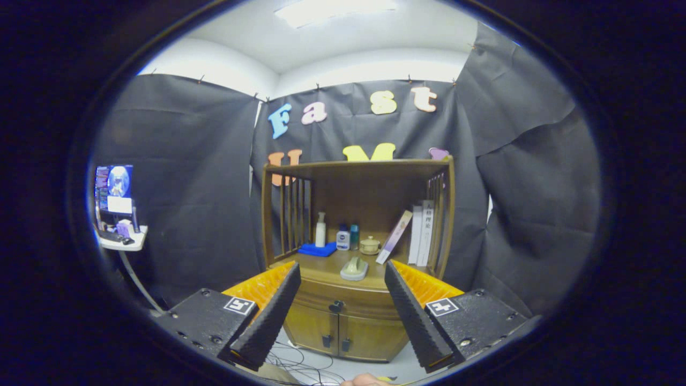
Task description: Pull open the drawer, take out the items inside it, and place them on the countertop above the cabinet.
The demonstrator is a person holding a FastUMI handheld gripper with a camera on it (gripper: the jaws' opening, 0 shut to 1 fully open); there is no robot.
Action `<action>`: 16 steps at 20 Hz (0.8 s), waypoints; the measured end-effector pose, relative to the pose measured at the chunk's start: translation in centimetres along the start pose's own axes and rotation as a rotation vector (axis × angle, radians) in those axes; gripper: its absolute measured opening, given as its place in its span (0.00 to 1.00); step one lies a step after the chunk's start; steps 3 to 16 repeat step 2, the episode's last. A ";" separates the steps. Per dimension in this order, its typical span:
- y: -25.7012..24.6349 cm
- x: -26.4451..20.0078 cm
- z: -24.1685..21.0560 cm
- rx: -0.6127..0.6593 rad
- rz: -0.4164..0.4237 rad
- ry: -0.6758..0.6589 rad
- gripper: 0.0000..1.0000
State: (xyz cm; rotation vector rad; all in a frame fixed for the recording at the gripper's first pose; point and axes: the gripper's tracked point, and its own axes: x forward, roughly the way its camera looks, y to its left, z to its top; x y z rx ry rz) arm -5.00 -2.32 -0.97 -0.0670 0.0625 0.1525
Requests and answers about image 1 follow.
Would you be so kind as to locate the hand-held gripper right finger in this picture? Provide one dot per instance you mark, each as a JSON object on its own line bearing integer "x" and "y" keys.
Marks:
{"x": 415, "y": 321}

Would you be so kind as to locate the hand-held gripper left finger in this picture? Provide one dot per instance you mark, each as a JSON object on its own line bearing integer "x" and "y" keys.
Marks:
{"x": 273, "y": 321}

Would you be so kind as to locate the wooden drawer with dark knob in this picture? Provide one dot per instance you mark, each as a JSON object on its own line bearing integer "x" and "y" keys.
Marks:
{"x": 364, "y": 305}

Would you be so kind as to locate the wooden cabinet door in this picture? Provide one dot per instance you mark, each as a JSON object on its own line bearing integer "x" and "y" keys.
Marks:
{"x": 311, "y": 329}
{"x": 372, "y": 338}

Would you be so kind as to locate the wooden countertop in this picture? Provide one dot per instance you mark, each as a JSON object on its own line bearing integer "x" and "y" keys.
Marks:
{"x": 327, "y": 265}

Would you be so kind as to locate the wooden cabinet with slatted shelf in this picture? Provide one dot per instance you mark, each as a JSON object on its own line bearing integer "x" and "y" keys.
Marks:
{"x": 364, "y": 198}

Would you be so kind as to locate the blue folded cloth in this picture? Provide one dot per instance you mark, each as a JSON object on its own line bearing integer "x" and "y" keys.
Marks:
{"x": 316, "y": 249}

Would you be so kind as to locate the plain white book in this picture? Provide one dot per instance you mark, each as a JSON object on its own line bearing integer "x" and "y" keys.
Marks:
{"x": 414, "y": 236}

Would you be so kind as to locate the pink and white book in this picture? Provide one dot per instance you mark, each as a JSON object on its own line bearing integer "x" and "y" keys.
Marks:
{"x": 394, "y": 237}

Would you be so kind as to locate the beige lidded ceramic jar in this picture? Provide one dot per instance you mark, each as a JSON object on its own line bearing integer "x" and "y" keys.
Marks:
{"x": 370, "y": 246}

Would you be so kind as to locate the white book with black lettering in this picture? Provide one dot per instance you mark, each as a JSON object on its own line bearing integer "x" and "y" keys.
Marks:
{"x": 427, "y": 233}

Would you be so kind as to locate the white pump bottle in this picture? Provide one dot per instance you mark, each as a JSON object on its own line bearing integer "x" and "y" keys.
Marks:
{"x": 320, "y": 233}

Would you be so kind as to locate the teal bottle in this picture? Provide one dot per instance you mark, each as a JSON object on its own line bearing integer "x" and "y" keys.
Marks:
{"x": 355, "y": 237}

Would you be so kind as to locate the white lotion bottle blue label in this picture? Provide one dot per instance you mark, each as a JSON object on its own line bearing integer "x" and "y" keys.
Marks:
{"x": 343, "y": 240}

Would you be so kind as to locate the white side desk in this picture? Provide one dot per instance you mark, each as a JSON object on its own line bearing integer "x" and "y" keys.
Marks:
{"x": 136, "y": 246}

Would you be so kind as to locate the black backdrop cloth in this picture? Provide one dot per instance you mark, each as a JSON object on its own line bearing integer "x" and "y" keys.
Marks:
{"x": 187, "y": 187}

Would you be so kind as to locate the small purple object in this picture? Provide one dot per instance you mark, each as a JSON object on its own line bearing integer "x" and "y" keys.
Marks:
{"x": 124, "y": 228}

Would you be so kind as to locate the black keyboard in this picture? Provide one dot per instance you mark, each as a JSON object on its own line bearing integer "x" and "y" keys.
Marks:
{"x": 110, "y": 236}

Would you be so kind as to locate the computer monitor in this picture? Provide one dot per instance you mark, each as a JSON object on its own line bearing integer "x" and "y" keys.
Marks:
{"x": 113, "y": 185}

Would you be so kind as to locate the ceiling light panel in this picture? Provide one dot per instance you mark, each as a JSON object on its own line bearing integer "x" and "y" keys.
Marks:
{"x": 335, "y": 10}

